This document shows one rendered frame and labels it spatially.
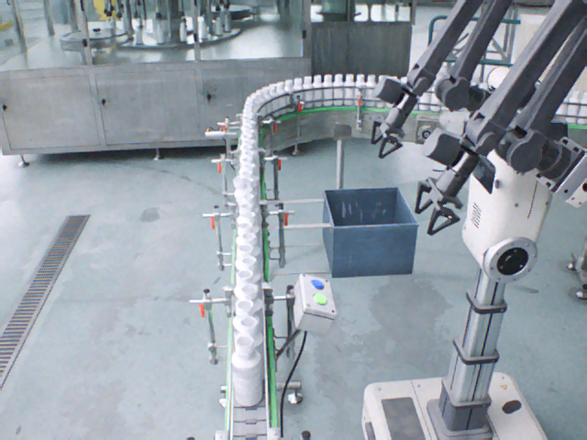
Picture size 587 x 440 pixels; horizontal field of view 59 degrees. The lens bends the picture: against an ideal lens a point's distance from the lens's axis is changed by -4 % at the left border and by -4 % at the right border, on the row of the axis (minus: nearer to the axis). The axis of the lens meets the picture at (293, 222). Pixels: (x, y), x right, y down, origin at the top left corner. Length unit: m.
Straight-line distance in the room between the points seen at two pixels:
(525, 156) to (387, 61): 5.64
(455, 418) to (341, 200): 0.94
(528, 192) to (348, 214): 0.94
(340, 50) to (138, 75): 2.77
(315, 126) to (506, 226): 1.71
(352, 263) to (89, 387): 1.44
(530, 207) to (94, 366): 2.17
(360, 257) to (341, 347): 0.92
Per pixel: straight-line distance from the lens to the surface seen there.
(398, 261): 2.05
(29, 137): 5.28
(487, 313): 1.80
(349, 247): 1.98
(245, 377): 1.15
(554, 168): 1.34
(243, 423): 1.19
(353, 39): 6.70
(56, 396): 2.82
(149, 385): 2.73
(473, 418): 2.11
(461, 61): 1.68
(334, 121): 3.08
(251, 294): 1.25
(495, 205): 1.53
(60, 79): 5.01
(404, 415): 2.20
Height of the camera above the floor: 1.90
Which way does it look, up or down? 29 degrees down
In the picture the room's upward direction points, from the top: 1 degrees counter-clockwise
